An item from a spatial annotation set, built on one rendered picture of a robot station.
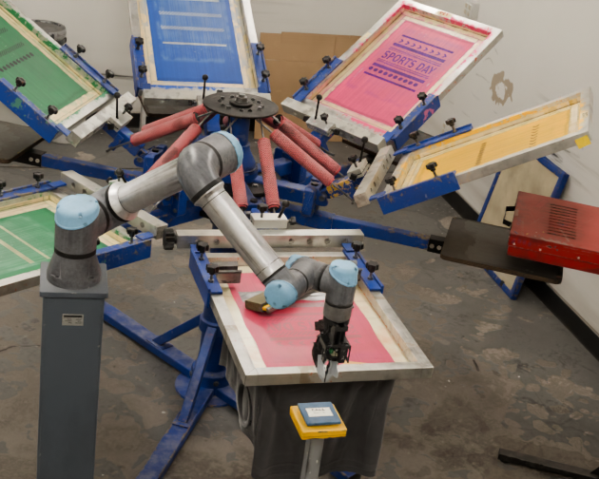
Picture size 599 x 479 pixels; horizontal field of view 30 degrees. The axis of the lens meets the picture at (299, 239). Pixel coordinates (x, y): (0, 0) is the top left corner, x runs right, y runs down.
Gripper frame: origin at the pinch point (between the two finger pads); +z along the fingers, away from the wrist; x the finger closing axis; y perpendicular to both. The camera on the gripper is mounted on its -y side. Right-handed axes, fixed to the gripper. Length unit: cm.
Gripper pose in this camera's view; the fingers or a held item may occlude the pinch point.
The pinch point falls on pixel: (323, 376)
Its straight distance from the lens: 312.0
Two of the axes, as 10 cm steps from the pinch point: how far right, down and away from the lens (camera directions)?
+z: -1.3, 9.0, 4.2
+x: 9.6, 0.1, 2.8
